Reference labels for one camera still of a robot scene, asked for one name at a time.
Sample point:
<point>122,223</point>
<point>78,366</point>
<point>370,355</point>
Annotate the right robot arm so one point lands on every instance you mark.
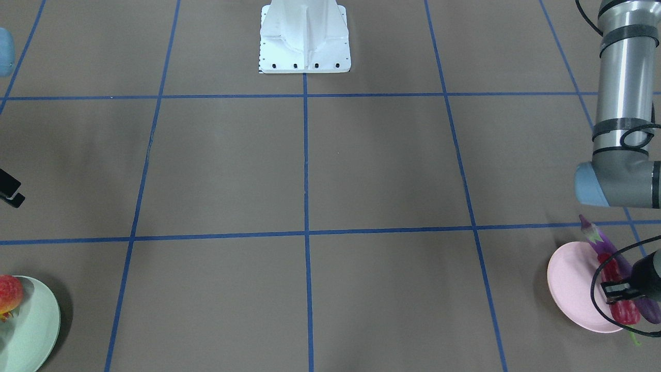
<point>7,54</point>

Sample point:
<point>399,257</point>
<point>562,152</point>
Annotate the green plate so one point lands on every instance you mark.
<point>30,335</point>

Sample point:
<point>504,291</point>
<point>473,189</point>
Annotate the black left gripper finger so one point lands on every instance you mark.
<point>617,291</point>

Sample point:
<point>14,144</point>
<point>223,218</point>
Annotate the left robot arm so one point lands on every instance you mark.
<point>621,174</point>

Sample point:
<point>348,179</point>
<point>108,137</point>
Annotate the pink plate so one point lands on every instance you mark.
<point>570,272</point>

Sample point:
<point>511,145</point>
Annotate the red chili pepper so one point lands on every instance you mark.
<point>625,312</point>

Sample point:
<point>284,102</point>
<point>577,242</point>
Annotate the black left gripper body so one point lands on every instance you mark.
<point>648,276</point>

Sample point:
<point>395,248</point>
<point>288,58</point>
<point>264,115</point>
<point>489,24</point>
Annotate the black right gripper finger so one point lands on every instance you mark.
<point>10,190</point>

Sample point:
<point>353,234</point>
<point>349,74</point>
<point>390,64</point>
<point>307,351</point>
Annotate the purple eggplant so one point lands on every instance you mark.
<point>604,248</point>

